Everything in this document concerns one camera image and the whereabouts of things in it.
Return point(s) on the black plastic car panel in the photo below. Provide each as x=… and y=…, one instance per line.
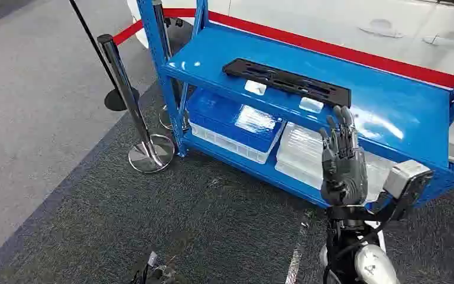
x=289, y=81

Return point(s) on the translucent plastic crate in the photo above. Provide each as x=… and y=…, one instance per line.
x=227, y=144

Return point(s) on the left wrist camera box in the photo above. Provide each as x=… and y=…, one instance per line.
x=151, y=259

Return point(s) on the blue plastic crate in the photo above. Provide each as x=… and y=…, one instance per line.
x=215, y=113

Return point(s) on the clear plastic bag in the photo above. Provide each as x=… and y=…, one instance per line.
x=256, y=118

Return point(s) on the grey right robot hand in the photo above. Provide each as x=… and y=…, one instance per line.
x=344, y=172

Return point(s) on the large translucent plastic box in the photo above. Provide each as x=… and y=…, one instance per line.
x=299, y=156

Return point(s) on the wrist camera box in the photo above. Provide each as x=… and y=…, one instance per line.
x=405, y=178
x=151, y=259

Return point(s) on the blue metal shelf rack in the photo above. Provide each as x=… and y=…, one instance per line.
x=387, y=98

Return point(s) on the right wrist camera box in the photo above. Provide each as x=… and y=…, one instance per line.
x=405, y=178

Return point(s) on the black stanchion post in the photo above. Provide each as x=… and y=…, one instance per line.
x=94, y=43

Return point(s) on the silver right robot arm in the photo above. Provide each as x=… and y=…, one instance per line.
x=372, y=266

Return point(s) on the red barrier belt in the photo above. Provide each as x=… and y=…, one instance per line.
x=329, y=47

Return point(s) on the clear plastic support block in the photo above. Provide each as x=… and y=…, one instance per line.
x=255, y=87
x=311, y=105

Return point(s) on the chrome stanchion post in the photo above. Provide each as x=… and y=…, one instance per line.
x=129, y=94
x=163, y=31

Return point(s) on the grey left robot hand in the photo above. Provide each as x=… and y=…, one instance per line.
x=160, y=275

